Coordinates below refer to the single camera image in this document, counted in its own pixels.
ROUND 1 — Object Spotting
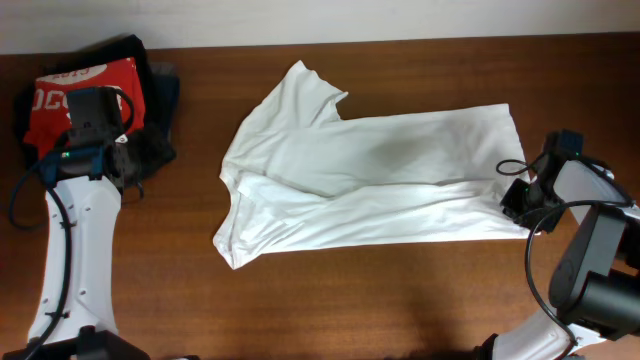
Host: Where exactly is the dark navy folded garment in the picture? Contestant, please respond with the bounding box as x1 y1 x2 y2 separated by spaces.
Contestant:
150 62 180 137

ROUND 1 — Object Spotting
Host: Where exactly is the black folded shirt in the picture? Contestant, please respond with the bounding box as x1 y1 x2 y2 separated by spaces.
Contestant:
14 35 176 180

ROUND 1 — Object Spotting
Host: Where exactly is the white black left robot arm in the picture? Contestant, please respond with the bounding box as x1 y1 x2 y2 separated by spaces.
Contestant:
4 87 148 360

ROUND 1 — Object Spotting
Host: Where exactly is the white t-shirt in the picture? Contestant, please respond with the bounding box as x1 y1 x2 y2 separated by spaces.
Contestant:
213 62 527 269

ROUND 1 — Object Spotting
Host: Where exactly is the red soccer folded shirt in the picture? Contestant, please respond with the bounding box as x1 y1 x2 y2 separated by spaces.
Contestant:
20 57 146 159

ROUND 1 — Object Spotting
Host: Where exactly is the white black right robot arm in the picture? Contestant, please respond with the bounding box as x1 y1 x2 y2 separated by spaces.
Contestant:
472 129 639 360

